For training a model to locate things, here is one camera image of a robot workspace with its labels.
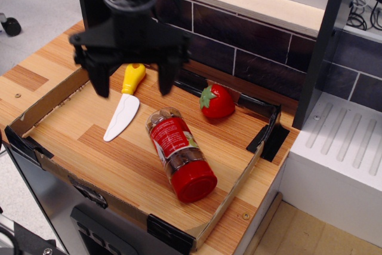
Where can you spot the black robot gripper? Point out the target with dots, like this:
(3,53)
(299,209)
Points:
(130,34)

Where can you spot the red-capped basil spice bottle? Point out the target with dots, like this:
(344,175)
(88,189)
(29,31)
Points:
(186,167)

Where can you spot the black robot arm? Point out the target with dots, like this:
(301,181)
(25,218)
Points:
(128,31)

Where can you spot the cardboard fence with black tape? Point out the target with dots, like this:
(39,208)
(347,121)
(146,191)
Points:
(59,122)

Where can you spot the red toy strawberry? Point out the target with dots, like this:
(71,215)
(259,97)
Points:
(216,102)

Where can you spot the black office chair caster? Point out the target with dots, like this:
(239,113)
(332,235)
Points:
(11,25)

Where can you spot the black toy oven front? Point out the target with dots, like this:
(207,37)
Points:
(96,237)

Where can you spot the white toy sink drainboard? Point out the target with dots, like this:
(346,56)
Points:
(333,170)

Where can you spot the yellow-handled white toy knife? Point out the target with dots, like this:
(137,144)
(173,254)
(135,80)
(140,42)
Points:
(128,104)

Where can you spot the dark grey vertical post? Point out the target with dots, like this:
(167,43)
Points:
(334,19)

